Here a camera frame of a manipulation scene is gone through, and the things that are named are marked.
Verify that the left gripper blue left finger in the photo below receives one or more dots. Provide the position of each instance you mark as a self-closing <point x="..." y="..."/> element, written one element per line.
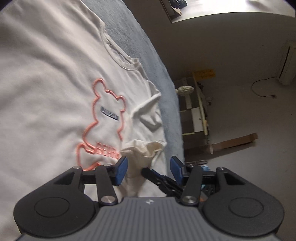
<point x="106" y="178"/>

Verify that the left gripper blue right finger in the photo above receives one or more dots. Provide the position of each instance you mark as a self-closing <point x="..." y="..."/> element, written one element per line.
<point x="190" y="179"/>

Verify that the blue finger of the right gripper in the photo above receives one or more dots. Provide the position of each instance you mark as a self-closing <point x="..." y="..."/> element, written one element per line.
<point x="164" y="183"/>

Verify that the cream bear hoodie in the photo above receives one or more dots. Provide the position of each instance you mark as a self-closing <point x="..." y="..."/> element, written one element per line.
<point x="70" y="96"/>

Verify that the white wooden desk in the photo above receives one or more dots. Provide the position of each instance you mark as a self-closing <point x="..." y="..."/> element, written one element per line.
<point x="195" y="127"/>

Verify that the long cardboard box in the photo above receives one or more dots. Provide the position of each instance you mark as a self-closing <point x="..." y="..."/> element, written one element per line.
<point x="235" y="142"/>

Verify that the white ribbed lamp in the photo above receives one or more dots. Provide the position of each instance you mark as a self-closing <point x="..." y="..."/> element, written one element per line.
<point x="184" y="90"/>

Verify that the yellow box on desk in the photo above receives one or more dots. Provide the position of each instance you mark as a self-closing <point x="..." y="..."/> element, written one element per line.
<point x="204" y="74"/>

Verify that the white air conditioner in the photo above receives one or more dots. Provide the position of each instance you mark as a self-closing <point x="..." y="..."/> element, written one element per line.
<point x="286" y="72"/>

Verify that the grey fleece bed blanket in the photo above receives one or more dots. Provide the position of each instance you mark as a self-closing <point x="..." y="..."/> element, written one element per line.
<point x="124" y="29"/>

